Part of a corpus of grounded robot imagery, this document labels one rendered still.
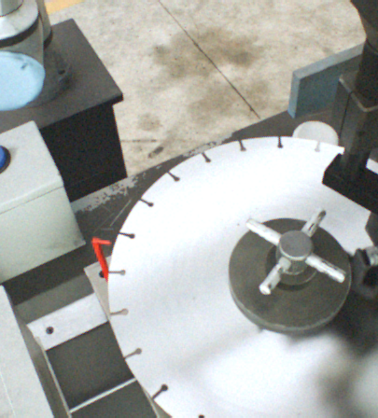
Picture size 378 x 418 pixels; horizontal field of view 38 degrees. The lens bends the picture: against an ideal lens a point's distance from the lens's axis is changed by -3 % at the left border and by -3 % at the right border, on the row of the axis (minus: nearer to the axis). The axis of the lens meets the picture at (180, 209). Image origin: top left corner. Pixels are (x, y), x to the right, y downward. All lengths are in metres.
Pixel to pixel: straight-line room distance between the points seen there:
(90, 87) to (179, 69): 1.15
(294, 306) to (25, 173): 0.36
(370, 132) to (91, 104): 0.61
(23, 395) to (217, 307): 0.20
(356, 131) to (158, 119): 1.55
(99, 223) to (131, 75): 1.36
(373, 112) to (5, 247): 0.49
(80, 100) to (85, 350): 0.44
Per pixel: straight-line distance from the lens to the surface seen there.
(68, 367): 0.71
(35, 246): 0.76
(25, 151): 0.71
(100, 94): 0.97
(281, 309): 0.50
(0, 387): 0.57
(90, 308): 0.73
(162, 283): 0.52
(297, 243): 0.48
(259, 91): 2.03
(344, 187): 0.50
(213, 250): 0.53
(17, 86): 0.78
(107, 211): 0.82
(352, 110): 0.42
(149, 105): 2.00
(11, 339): 0.58
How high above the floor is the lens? 1.41
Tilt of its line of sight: 56 degrees down
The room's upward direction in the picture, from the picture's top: 6 degrees counter-clockwise
